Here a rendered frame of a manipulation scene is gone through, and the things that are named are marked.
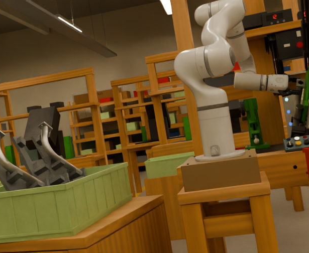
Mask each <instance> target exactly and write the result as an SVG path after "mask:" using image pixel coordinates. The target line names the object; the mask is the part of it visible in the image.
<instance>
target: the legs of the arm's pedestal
mask: <svg viewBox="0 0 309 253"><path fill-rule="evenodd" d="M180 207H181V213H182V219H183V226H184V232H185V238H186V244H187V251H188V253H217V247H216V240H215V237H225V236H235V235H245V234H255V238H256V244H257V250H258V253H279V249H278V243H277V237H276V231H275V225H274V218H273V212H272V206H271V200H270V194H268V195H259V196H251V197H249V199H243V200H235V201H227V202H219V203H209V202H202V203H194V204H185V205H181V206H180Z"/></svg>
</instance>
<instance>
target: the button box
mask: <svg viewBox="0 0 309 253"><path fill-rule="evenodd" d="M305 140H309V135H308V136H307V138H306V139H304V138H303V136H301V137H299V139H298V140H295V139H294V138H291V140H290V141H287V140H286V139H283V143H284V150H285V152H286V153H287V152H294V151H302V149H303V148H308V147H309V144H304V141H305ZM296 141H301V145H299V146H297V145H296V144H295V142H296ZM288 142H292V143H293V146H292V147H288V146H287V143H288Z"/></svg>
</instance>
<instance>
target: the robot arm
mask: <svg viewBox="0 0 309 253"><path fill-rule="evenodd" d="M245 13H246V6H245V3H244V1H243V0H219V1H215V2H211V3H207V4H204V5H201V6H199V7H198V8H197V9H196V10H195V13H194V18H195V21H196V22H197V24H198V25H200V26H202V27H203V30H202V34H201V41H202V44H203V46H202V47H197V48H193V49H189V50H185V51H182V52H181V53H179V54H178V55H177V56H176V58H175V61H174V71H175V73H176V75H177V77H178V78H179V79H180V80H181V81H182V82H183V83H184V84H185V85H186V86H187V87H188V88H189V89H190V90H191V91H192V93H193V95H194V97H195V102H196V108H197V114H198V121H199V127H200V134H201V141H202V147H203V154H204V155H200V156H197V157H195V160H196V161H214V160H222V159H228V158H233V157H238V156H241V155H244V154H245V151H244V150H235V144H234V137H233V131H232V124H231V117H230V111H229V104H228V98H227V94H226V92H225V91H224V90H223V89H220V88H217V87H212V86H209V85H207V84H205V83H204V81H203V79H204V78H209V77H215V76H220V75H224V74H227V73H229V72H230V71H232V70H233V68H234V67H235V64H236V61H237V62H238V64H239V66H240V69H241V73H239V72H236V74H235V77H234V88H235V89H245V90H256V91H264V90H265V89H266V91H269V92H273V93H280V94H281V96H282V97H286V96H289V95H292V94H293V95H300V89H292V90H291V89H289V88H288V83H289V82H291V81H292V82H296V80H297V79H301V78H300V77H293V76H290V75H289V74H286V73H283V74H282V75H281V74H274V75H268V76H267V77H266V75H263V74H257V72H256V67H255V62H254V59H253V56H252V54H251V52H250V50H249V46H248V42H247V38H246V34H245V30H244V26H243V23H242V19H243V18H244V16H245ZM226 37H227V40H228V42H227V41H226Z"/></svg>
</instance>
